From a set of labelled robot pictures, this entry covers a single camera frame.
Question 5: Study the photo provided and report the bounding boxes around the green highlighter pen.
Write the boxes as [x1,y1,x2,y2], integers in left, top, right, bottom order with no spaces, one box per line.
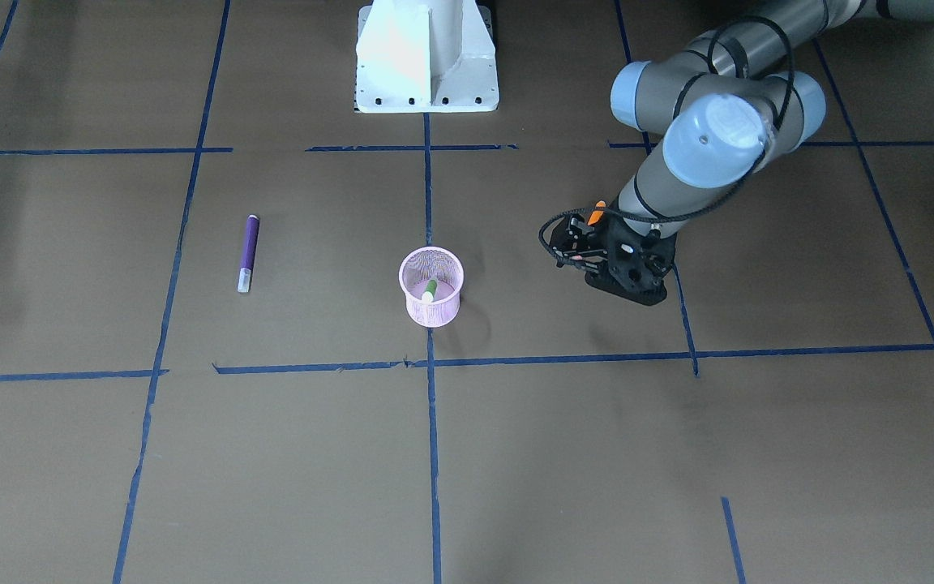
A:
[419,278,439,304]

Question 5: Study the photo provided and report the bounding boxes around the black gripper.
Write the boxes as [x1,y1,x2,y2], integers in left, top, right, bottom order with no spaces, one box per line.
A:
[552,213,672,306]

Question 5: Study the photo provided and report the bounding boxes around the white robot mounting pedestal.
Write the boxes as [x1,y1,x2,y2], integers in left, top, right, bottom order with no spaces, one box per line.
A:
[353,1,500,114]

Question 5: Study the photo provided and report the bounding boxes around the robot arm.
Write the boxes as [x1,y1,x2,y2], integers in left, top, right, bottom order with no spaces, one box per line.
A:
[538,1,934,306]

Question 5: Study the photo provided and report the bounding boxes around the purple highlighter pen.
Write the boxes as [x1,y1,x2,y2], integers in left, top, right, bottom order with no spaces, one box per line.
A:
[236,214,260,294]

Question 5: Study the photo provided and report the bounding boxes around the pink mesh pen holder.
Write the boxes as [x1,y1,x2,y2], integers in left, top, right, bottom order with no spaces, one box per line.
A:
[399,247,465,329]

